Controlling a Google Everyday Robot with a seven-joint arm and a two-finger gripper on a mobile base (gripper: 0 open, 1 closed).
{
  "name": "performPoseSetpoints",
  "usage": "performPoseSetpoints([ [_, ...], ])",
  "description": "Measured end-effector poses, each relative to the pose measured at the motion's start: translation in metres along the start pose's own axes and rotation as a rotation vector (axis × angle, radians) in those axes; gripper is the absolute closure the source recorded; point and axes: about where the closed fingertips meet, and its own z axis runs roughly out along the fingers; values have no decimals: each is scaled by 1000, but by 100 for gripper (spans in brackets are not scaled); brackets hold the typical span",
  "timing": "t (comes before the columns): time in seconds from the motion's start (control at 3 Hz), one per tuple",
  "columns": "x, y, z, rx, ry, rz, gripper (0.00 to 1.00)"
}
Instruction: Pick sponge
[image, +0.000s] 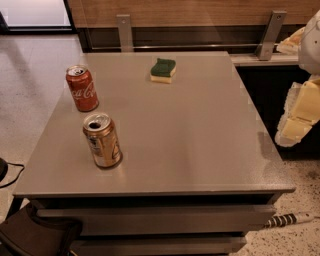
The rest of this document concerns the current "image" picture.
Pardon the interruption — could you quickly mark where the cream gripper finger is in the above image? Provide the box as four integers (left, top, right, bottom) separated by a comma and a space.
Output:
275, 75, 320, 147
276, 27, 305, 55

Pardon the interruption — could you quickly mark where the green and yellow sponge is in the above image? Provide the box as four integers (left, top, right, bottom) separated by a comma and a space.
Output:
150, 58, 176, 84

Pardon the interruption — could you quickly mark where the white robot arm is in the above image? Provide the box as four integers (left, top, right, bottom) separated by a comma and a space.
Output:
275, 11, 320, 147

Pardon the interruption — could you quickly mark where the black and white striped stick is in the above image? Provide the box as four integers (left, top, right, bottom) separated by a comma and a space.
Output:
264, 212, 314, 228

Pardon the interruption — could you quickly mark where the gold soda can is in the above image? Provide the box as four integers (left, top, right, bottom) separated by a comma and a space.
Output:
83, 112, 122, 168

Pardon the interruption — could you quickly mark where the red Coca-Cola can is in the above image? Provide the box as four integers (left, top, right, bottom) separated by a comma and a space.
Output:
66, 65, 99, 112

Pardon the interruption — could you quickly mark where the dark brown chair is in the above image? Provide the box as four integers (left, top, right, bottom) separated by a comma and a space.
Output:
0, 203, 82, 256

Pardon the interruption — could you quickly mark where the right metal wall bracket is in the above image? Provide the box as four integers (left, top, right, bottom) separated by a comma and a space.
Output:
255, 10, 287, 61

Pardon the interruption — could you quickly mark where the metal wall bracket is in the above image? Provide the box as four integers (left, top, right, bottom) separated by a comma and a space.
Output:
255, 10, 287, 61
116, 14, 134, 52

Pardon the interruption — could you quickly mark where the left metal wall bracket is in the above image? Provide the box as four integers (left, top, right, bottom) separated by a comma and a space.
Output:
116, 14, 134, 52

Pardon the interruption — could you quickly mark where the horizontal metal rail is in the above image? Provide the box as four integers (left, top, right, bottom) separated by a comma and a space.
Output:
90, 42, 303, 52

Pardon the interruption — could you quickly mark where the black cable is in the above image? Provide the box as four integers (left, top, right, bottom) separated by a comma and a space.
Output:
0, 157, 26, 189

